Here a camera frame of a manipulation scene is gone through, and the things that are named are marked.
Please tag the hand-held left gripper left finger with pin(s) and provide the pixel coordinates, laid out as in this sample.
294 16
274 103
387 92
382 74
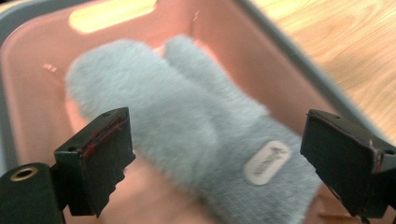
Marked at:
96 161

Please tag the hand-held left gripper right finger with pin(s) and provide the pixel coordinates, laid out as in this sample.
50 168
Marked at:
348 155

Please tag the grey mitten with label patch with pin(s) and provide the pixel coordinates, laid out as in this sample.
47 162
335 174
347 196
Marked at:
174 118

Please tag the pink basin with grey rim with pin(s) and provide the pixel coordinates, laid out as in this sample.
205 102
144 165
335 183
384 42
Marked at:
31 93

